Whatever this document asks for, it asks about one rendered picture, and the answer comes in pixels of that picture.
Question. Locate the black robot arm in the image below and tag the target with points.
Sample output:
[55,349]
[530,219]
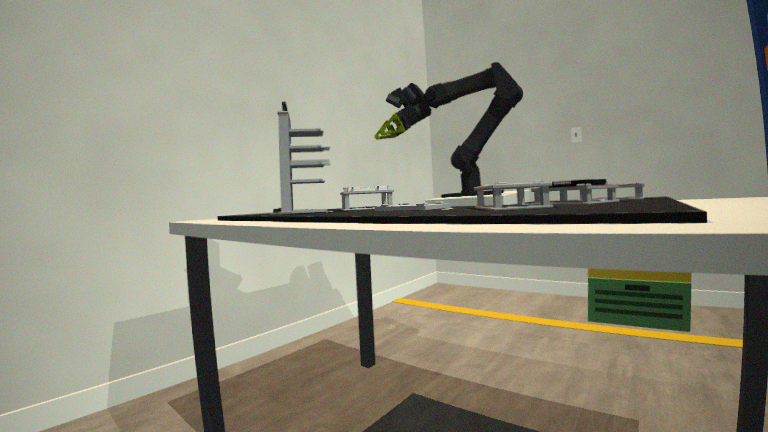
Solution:
[508,93]

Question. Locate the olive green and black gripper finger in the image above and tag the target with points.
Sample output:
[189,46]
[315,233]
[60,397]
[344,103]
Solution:
[377,137]
[398,123]

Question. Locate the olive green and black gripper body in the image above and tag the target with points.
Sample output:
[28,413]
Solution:
[407,122]

